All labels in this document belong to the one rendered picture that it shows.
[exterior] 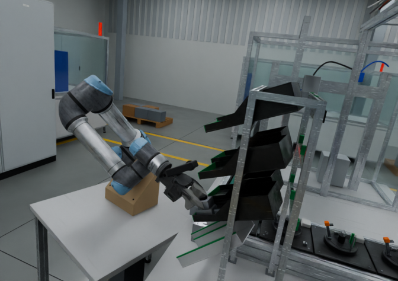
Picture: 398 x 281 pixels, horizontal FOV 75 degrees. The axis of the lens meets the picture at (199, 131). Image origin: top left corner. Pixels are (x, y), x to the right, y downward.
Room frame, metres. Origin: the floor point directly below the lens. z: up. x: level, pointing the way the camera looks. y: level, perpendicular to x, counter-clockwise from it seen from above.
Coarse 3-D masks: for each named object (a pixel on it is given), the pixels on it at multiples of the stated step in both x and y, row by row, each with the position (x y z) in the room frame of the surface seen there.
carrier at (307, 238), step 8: (288, 216) 1.13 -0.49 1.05; (264, 224) 1.15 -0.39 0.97; (272, 224) 1.14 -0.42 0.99; (304, 224) 1.18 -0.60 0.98; (264, 232) 1.08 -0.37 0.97; (272, 232) 1.09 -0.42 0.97; (296, 232) 1.09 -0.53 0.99; (304, 232) 1.13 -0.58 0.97; (272, 240) 1.04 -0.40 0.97; (280, 240) 1.04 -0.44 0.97; (296, 240) 1.06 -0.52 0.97; (304, 240) 1.06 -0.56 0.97; (296, 248) 1.00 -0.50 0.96; (304, 248) 1.00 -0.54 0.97; (312, 248) 1.01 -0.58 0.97
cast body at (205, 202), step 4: (200, 196) 0.82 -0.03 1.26; (204, 196) 0.81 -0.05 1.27; (212, 196) 0.82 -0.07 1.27; (200, 200) 0.80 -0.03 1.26; (204, 200) 0.79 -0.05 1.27; (208, 200) 0.79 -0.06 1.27; (212, 200) 0.81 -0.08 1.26; (204, 204) 0.78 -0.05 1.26; (208, 204) 0.78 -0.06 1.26; (212, 204) 0.80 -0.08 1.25; (204, 208) 0.78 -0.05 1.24; (208, 208) 0.78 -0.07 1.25; (212, 208) 0.78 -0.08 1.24; (216, 208) 0.80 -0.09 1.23; (196, 212) 0.80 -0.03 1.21; (200, 212) 0.79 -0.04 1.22; (204, 212) 0.78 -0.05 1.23; (208, 212) 0.78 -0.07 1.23; (212, 212) 0.77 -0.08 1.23; (216, 212) 0.78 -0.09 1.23
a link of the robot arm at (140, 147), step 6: (138, 138) 0.94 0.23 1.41; (132, 144) 0.92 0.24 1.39; (138, 144) 0.91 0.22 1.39; (144, 144) 0.92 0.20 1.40; (150, 144) 0.94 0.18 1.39; (132, 150) 0.91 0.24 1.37; (138, 150) 0.90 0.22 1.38; (144, 150) 0.90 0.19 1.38; (150, 150) 0.90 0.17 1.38; (156, 150) 0.92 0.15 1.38; (138, 156) 0.90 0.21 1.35; (144, 156) 0.89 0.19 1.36; (150, 156) 0.89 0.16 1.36; (144, 162) 0.89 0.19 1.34
